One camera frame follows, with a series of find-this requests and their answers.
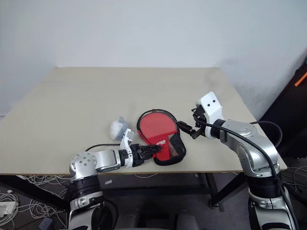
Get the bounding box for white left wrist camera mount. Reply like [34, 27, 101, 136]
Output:
[119, 128, 135, 168]

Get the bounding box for white power strip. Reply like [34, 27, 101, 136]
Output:
[0, 202, 18, 218]

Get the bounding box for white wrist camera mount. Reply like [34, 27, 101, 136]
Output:
[200, 91, 225, 139]
[119, 128, 135, 168]

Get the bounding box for red table tennis paddle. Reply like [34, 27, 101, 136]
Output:
[139, 112, 181, 158]

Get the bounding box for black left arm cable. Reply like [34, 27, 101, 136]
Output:
[84, 143, 122, 152]

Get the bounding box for tangled dark floor cables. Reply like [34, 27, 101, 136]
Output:
[280, 166, 307, 209]

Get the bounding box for black metal table frame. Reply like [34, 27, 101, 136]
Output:
[0, 171, 248, 213]

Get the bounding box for red and black paddle case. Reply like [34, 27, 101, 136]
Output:
[136, 108, 188, 167]

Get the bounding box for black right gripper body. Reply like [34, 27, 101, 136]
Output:
[191, 103, 208, 132]

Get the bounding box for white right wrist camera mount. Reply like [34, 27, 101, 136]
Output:
[200, 91, 225, 139]

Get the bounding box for dark cabinet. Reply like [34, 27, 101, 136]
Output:
[260, 46, 307, 161]

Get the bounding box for tangled white floor cables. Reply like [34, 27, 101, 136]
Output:
[0, 174, 71, 227]

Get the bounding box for crumpled white plastic bag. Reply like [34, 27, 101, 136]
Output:
[109, 116, 130, 141]

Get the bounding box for orange tape strip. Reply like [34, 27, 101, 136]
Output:
[294, 71, 307, 88]

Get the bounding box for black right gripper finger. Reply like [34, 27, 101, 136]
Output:
[191, 127, 207, 140]
[177, 121, 196, 135]

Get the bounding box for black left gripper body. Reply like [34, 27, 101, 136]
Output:
[130, 143, 146, 167]

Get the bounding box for grey power adapter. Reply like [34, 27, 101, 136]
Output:
[40, 217, 53, 230]

